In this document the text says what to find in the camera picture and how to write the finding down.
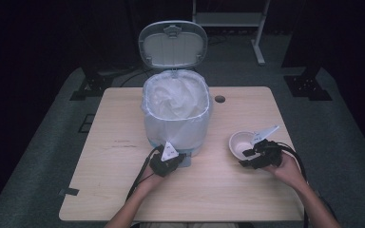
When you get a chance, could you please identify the dark tape strip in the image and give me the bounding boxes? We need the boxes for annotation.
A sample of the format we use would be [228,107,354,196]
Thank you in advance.
[58,187,81,198]

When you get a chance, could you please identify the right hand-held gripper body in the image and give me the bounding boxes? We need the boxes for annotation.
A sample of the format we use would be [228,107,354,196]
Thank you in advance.
[249,124,283,170]

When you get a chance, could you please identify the floor outlet box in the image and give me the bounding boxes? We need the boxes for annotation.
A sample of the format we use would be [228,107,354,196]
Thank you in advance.
[78,113,97,134]

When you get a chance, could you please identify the person's left hand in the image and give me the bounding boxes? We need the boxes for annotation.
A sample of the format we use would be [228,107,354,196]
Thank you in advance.
[135,169,166,197]

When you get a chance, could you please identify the person's right hand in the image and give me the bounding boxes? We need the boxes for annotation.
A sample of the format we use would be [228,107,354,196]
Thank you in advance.
[261,151,309,193]

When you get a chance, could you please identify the white pedal trash can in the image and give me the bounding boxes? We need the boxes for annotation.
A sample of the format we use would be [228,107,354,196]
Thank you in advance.
[138,20,214,168]

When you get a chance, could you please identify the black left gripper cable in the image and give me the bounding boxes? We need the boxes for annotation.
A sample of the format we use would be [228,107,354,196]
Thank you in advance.
[125,147,160,202]

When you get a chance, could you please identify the white plastic trash bag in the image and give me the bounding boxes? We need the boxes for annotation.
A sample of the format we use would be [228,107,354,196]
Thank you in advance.
[140,68,212,150]

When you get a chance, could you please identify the white metal stand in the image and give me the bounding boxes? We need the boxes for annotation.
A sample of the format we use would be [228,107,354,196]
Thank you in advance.
[191,0,272,67]

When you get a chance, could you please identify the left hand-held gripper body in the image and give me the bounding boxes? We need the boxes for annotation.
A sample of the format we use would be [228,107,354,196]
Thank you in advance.
[148,141,181,178]

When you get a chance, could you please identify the black floor cable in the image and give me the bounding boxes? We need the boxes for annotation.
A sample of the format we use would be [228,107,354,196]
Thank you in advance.
[119,69,147,88]

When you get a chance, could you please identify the black stand base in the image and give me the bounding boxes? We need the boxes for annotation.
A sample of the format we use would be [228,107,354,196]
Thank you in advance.
[282,73,334,102]
[68,66,116,102]

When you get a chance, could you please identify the white paper bowl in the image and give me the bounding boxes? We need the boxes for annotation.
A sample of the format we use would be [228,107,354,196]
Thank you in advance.
[228,130,261,162]

